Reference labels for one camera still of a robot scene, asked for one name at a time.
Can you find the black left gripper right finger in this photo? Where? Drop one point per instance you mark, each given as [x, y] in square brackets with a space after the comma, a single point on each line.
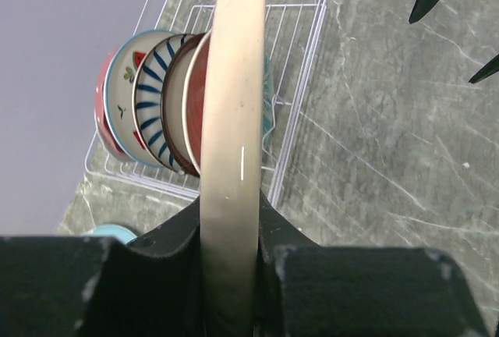
[305, 289]

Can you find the red teal floral plate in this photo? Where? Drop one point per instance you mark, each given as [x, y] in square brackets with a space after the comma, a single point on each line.
[193, 98]

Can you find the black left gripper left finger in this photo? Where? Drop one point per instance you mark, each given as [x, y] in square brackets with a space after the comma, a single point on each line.
[98, 286]

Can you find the cream blue plate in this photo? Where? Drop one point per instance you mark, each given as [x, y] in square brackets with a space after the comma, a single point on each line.
[231, 166]
[118, 232]

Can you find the blue striped white plate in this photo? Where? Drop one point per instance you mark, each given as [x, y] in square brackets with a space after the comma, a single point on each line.
[148, 97]

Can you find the watermelon pattern plate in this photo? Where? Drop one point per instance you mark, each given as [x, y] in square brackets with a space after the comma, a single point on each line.
[118, 92]

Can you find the pink polka dot plate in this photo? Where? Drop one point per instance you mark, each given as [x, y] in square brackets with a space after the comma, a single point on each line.
[107, 140]

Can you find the maroon rim beige plate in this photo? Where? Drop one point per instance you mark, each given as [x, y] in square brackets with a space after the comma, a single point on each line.
[171, 106]

